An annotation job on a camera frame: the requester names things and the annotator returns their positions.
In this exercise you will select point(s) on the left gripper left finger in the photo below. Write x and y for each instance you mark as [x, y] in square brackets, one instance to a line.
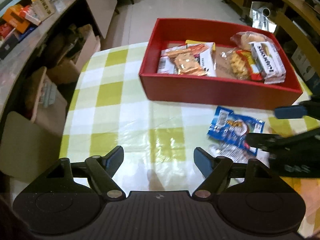
[101, 171]

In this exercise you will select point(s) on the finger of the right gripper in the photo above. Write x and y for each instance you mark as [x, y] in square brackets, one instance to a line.
[267, 142]
[304, 108]

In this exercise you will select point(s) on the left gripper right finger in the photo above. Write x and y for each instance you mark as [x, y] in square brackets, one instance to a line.
[216, 174]

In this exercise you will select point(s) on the silver white foil pouch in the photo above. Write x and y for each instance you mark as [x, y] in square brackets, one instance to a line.
[236, 154]

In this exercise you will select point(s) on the blue snack packet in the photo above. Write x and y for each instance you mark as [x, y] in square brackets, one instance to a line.
[232, 128]

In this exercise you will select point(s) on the white wafer pack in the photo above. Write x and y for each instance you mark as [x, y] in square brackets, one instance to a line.
[268, 62]

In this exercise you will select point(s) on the red yellow snack bag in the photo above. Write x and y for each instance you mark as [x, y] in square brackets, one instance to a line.
[253, 71]

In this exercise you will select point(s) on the clear bag yellow crackers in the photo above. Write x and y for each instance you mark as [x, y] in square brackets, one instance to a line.
[236, 64]

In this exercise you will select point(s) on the clear bag round bread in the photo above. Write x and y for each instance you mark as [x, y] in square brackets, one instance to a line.
[244, 39]

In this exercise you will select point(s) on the white noodle snack pack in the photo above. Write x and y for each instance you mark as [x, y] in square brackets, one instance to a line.
[205, 56]

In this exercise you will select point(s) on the gold foil snack packet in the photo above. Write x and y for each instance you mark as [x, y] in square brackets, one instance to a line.
[185, 63]

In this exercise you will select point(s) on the red white barcode snack pack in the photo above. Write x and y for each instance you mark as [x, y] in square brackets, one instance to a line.
[166, 65]

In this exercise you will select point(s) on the spicy stick pack yellow label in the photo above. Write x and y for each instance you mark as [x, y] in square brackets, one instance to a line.
[190, 42]

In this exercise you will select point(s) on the green checked tablecloth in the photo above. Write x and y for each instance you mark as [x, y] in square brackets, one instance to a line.
[109, 108]

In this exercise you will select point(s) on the red cardboard box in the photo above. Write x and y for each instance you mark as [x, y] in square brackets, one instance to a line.
[205, 89]

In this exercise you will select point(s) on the silver foil bag on floor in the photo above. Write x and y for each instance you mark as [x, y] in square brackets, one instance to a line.
[261, 14]

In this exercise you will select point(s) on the cardboard box under counter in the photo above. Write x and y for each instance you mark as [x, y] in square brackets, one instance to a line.
[72, 61]

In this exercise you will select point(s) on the beige carton box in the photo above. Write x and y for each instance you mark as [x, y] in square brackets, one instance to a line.
[43, 9]

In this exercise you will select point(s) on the orange box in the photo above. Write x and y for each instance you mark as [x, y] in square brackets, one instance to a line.
[12, 16]

